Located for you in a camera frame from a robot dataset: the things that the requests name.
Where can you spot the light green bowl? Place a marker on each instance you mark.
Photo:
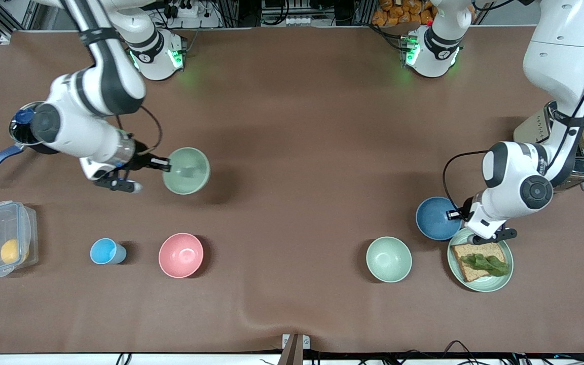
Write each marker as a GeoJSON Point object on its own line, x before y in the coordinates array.
{"type": "Point", "coordinates": [388, 258]}
{"type": "Point", "coordinates": [188, 172]}

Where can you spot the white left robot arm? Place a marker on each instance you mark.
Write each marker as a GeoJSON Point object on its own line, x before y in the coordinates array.
{"type": "Point", "coordinates": [560, 50]}

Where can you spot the pink bowl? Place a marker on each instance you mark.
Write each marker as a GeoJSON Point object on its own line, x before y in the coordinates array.
{"type": "Point", "coordinates": [180, 255]}

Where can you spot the glass lid blue knob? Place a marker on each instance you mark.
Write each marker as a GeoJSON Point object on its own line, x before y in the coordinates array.
{"type": "Point", "coordinates": [18, 132]}

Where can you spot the bag of orange buns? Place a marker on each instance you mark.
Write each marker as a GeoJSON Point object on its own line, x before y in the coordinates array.
{"type": "Point", "coordinates": [398, 12]}

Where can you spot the brown bread slice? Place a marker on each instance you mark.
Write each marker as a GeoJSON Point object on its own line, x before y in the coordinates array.
{"type": "Point", "coordinates": [469, 256]}

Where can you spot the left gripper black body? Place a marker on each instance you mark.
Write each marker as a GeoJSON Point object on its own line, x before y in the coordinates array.
{"type": "Point", "coordinates": [465, 210]}

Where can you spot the light green plate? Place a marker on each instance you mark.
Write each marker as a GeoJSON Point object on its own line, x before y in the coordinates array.
{"type": "Point", "coordinates": [479, 284]}

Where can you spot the yellow lemon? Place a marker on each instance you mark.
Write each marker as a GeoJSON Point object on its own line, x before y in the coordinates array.
{"type": "Point", "coordinates": [10, 251]}

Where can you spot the beige chrome toaster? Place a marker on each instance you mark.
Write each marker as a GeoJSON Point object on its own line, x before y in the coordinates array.
{"type": "Point", "coordinates": [530, 132]}

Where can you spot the blue bowl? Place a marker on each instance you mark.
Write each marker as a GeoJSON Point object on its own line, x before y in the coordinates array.
{"type": "Point", "coordinates": [434, 218]}

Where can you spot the metal table clamp bracket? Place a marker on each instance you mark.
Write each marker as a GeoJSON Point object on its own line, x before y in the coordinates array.
{"type": "Point", "coordinates": [286, 340]}

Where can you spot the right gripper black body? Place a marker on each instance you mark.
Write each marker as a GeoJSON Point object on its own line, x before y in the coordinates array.
{"type": "Point", "coordinates": [143, 161]}

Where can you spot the white electrical box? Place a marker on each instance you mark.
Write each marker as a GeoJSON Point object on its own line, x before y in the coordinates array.
{"type": "Point", "coordinates": [289, 21]}

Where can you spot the blue cup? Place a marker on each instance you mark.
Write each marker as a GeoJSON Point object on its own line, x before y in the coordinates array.
{"type": "Point", "coordinates": [103, 251]}

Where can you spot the white power strip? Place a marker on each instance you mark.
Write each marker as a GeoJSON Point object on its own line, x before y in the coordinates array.
{"type": "Point", "coordinates": [188, 11]}

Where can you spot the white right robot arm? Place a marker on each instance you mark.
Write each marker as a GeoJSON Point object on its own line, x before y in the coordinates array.
{"type": "Point", "coordinates": [99, 86]}

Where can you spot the green lettuce leaf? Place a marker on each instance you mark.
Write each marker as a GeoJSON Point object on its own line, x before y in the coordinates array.
{"type": "Point", "coordinates": [484, 263]}

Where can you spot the brown table cloth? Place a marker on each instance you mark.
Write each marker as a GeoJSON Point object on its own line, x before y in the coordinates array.
{"type": "Point", "coordinates": [292, 228]}

